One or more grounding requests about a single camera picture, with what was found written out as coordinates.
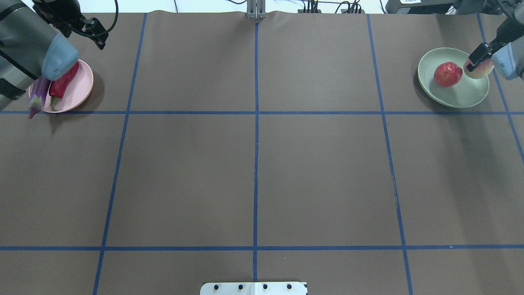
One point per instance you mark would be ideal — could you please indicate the red chili pepper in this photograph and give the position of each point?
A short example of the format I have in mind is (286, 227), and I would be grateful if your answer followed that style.
(58, 88)

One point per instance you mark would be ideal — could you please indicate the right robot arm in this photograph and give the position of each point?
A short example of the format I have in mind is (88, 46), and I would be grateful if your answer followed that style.
(506, 49)

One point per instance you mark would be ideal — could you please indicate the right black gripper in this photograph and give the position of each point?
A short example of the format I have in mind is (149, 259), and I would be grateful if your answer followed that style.
(479, 53)

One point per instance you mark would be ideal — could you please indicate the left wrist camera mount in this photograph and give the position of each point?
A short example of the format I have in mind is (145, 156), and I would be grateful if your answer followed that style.
(95, 32)

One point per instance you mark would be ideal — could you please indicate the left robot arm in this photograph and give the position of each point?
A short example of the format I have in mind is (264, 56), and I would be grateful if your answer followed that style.
(30, 49)

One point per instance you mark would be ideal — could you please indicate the pink plate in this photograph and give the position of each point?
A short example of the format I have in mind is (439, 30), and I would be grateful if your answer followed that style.
(76, 93)

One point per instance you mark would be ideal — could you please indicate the purple eggplant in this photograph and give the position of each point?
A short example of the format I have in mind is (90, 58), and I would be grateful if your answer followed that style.
(38, 95)

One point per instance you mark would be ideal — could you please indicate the red pomegranate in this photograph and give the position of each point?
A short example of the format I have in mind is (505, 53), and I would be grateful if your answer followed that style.
(448, 74)

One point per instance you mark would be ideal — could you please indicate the green plate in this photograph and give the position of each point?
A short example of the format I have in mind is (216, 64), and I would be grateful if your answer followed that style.
(467, 93)

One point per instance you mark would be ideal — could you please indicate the peach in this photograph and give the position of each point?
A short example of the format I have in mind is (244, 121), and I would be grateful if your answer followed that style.
(483, 69)

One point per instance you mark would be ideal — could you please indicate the aluminium frame post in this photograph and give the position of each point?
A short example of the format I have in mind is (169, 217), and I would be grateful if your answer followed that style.
(256, 9)

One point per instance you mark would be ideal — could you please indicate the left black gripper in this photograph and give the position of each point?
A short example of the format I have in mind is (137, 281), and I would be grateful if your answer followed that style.
(60, 12)

